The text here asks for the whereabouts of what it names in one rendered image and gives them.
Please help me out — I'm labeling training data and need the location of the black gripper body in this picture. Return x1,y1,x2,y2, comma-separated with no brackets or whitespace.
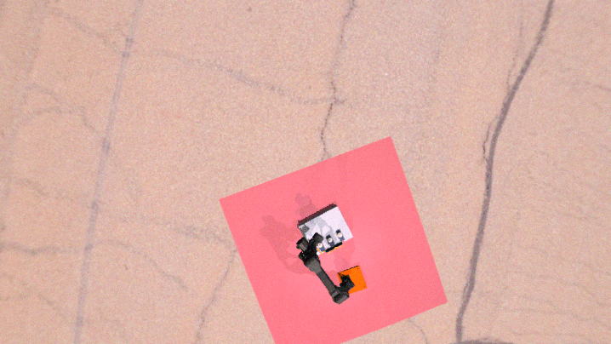
298,232,324,259

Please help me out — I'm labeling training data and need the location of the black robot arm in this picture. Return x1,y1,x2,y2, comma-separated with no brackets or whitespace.
296,237,356,305

